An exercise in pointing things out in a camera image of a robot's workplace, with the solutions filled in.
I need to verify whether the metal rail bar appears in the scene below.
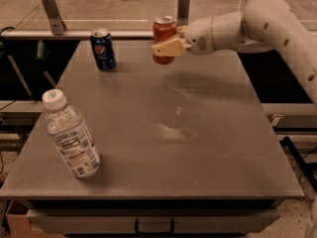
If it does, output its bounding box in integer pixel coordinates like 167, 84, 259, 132
1, 29, 154, 41

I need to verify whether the middle metal bracket post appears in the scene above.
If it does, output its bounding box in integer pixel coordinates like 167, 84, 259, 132
176, 0, 190, 26

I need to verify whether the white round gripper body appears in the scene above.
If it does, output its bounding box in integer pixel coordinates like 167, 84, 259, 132
184, 18, 213, 56

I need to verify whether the clear plastic water bottle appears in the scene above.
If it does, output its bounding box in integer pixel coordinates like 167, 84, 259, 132
42, 89, 100, 179

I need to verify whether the blue pepsi can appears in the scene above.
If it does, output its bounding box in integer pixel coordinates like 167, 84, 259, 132
90, 29, 117, 71

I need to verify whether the cardboard box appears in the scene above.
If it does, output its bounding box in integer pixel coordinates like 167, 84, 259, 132
6, 200, 63, 238

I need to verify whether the black stand leg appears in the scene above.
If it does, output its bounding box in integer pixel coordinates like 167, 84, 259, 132
280, 137, 317, 192

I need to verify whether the left metal bracket post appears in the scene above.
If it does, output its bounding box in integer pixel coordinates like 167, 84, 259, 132
41, 0, 66, 36

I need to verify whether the grey drawer with handle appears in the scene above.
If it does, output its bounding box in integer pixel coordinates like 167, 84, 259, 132
27, 209, 279, 235

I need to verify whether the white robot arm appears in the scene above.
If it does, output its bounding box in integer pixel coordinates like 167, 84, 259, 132
152, 0, 317, 106

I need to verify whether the red coke can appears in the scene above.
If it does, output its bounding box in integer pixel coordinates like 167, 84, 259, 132
153, 16, 176, 64

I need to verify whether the metal bracket post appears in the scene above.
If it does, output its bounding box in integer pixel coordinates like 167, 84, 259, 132
176, 0, 190, 26
41, 0, 66, 36

